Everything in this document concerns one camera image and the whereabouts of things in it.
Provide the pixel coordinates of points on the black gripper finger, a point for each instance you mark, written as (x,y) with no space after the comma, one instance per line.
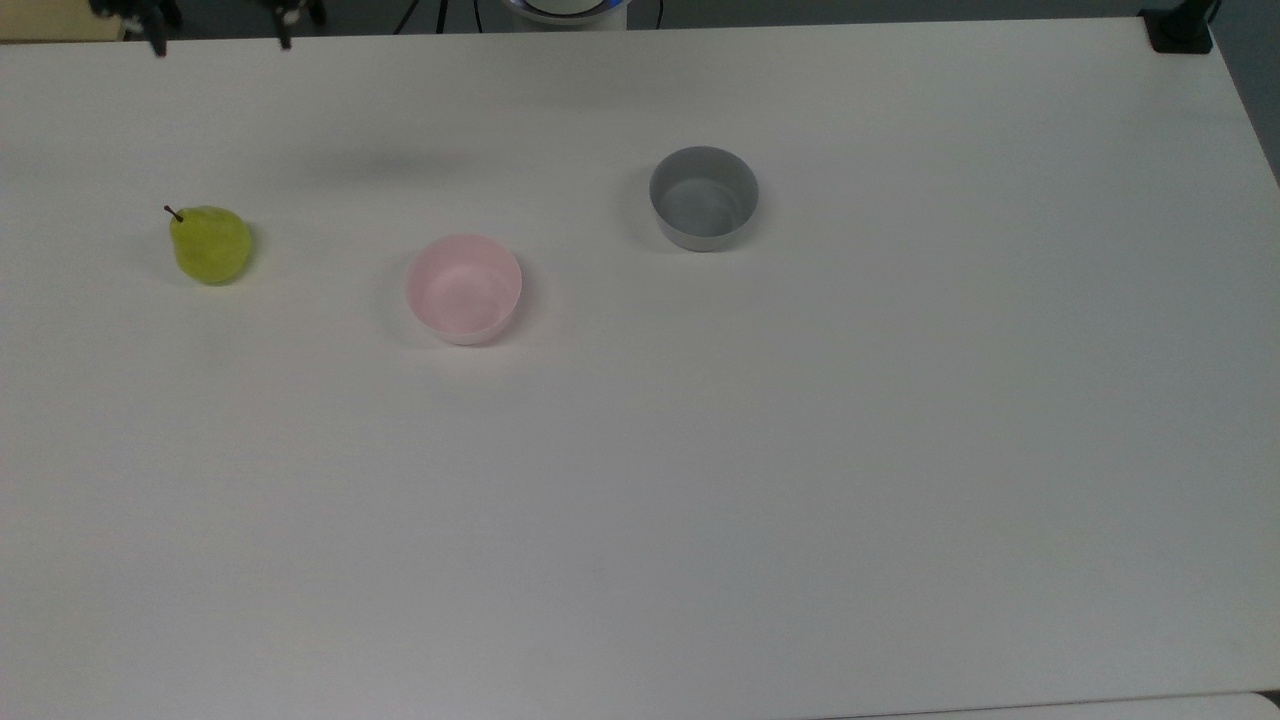
(285,36)
(157,42)

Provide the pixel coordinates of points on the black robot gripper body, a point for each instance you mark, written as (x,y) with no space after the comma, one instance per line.
(120,8)

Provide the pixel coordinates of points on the green pear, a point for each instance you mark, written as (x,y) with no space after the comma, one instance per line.
(212,248)

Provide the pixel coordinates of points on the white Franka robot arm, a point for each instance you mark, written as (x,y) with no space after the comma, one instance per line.
(565,12)

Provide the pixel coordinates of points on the pink plastic bowl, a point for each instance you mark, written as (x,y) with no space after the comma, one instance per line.
(463,290)

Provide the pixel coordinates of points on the grey plastic bowl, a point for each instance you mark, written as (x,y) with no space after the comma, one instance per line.
(703,198)

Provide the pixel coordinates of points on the beige cardboard box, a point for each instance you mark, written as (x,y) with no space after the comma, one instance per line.
(55,18)

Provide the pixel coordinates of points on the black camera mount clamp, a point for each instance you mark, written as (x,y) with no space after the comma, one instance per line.
(1180,30)

